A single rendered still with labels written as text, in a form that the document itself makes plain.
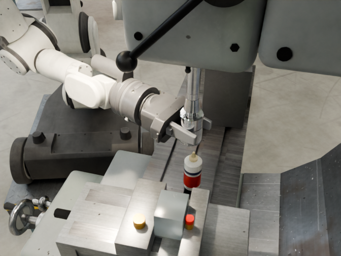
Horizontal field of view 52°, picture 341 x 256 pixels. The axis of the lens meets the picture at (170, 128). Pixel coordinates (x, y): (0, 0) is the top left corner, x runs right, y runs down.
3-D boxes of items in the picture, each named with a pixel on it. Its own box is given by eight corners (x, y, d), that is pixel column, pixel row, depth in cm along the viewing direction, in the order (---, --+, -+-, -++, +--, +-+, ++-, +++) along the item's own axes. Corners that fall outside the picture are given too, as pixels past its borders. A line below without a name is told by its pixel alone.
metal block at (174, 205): (154, 235, 63) (153, 216, 59) (162, 209, 68) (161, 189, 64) (182, 241, 62) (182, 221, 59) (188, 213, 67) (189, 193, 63)
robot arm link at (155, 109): (158, 119, 63) (110, 96, 68) (159, 156, 69) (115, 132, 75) (196, 87, 71) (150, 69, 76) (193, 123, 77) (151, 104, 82)
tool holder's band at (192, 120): (183, 106, 69) (183, 102, 68) (206, 112, 68) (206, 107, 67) (175, 121, 66) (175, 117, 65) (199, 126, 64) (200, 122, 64)
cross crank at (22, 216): (4, 240, 112) (-8, 218, 104) (25, 210, 120) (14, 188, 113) (48, 251, 109) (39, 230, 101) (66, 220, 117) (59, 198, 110)
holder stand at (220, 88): (200, 125, 99) (204, 64, 86) (204, 83, 116) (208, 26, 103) (242, 128, 98) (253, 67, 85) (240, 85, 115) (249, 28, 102)
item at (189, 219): (183, 229, 61) (184, 221, 59) (185, 221, 62) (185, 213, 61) (193, 230, 61) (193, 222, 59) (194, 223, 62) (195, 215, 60)
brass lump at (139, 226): (131, 228, 61) (131, 222, 60) (135, 218, 63) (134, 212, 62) (143, 230, 61) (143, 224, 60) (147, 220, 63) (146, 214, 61)
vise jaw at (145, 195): (115, 254, 62) (113, 242, 59) (139, 189, 73) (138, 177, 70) (148, 261, 61) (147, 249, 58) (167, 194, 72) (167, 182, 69)
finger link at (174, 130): (196, 145, 67) (170, 132, 70) (197, 133, 65) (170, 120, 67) (192, 150, 66) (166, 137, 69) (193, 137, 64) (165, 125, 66)
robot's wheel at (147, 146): (143, 155, 164) (141, 122, 151) (154, 154, 165) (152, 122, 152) (143, 188, 149) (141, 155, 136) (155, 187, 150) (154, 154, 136)
